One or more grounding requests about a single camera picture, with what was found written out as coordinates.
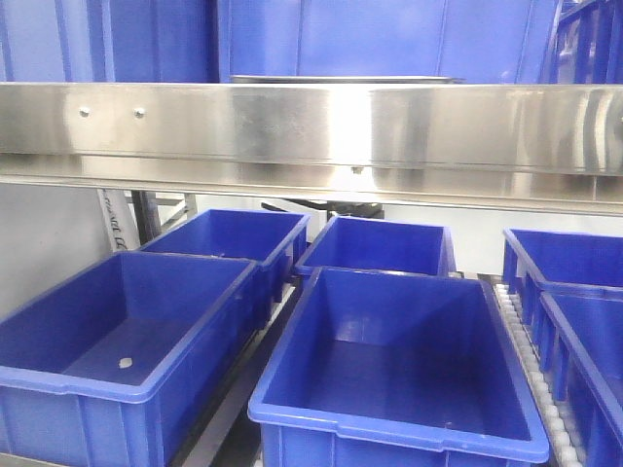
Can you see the lower right front blue bin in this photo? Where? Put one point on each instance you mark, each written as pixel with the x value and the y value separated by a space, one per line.
pixel 580 347

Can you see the lower front middle blue bin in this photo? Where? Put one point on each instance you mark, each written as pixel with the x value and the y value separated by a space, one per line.
pixel 396 369

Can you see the lower left back blue bin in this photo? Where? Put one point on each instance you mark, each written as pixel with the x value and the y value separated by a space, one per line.
pixel 274 240

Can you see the blue bin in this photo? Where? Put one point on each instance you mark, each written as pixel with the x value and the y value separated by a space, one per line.
pixel 480 42
pixel 359 243
pixel 580 264
pixel 580 347
pixel 396 369
pixel 109 41
pixel 113 366
pixel 274 240

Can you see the upper right blue crate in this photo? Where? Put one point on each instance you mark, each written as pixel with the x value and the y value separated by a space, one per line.
pixel 586 44

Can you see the upper middle blue bin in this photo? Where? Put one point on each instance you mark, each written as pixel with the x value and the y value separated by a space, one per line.
pixel 480 42

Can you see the upper left blue bin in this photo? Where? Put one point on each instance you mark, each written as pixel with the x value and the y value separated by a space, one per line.
pixel 109 41

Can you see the lower right back blue bin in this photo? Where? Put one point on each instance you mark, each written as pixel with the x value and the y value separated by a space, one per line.
pixel 580 264

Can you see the lower back middle blue bin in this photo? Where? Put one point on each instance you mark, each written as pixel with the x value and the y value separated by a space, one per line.
pixel 359 243

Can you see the stainless steel shelf rail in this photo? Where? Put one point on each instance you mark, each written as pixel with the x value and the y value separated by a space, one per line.
pixel 548 148

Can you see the white roller conveyor track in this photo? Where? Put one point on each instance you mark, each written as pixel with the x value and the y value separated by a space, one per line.
pixel 556 416

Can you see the white printed board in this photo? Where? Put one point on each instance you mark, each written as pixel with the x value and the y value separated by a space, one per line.
pixel 118 220

